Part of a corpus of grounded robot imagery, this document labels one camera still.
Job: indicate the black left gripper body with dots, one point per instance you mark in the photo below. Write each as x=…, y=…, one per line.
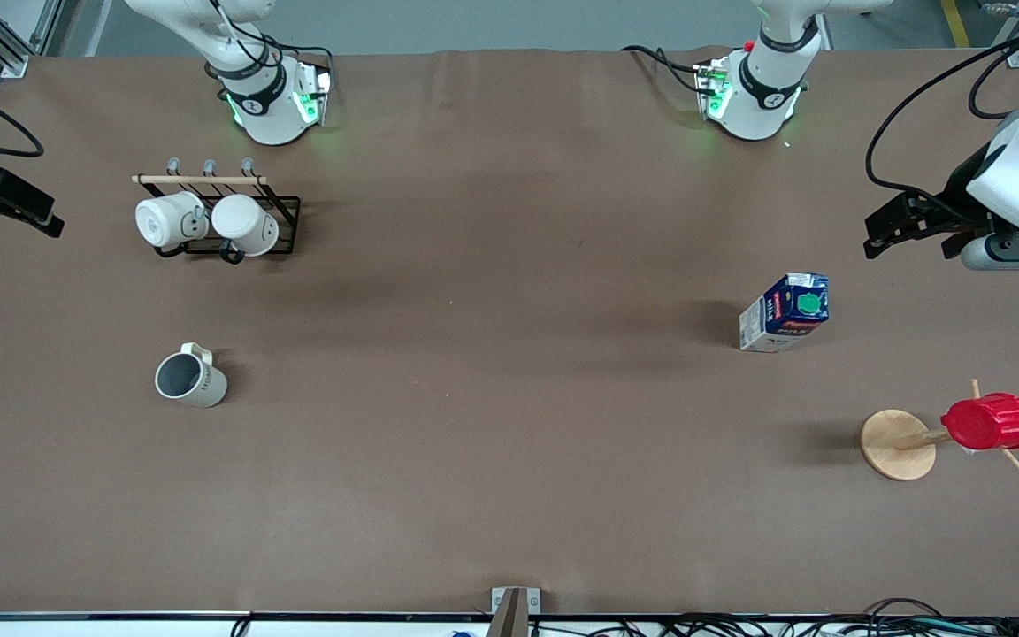
x=954, y=204

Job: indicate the blue white milk carton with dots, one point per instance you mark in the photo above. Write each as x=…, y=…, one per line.
x=779, y=318

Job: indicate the cream mug with grey inside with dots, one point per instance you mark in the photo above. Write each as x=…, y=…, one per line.
x=195, y=385

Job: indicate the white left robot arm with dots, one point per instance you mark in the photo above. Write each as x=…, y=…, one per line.
x=762, y=106

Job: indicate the left arm base connector block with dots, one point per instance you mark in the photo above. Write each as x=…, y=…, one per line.
x=713, y=88

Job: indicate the right arm base connector block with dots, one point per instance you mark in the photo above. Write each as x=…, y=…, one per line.
x=313, y=97

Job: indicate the red plastic cup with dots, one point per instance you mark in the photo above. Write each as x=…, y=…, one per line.
x=992, y=423

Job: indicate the white mug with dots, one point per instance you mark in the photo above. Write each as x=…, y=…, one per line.
x=244, y=221
x=164, y=221

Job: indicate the wooden mug tree stand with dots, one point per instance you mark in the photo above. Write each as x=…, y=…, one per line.
x=894, y=447

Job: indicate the metal bracket at table edge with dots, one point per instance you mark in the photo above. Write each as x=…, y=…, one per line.
x=514, y=606

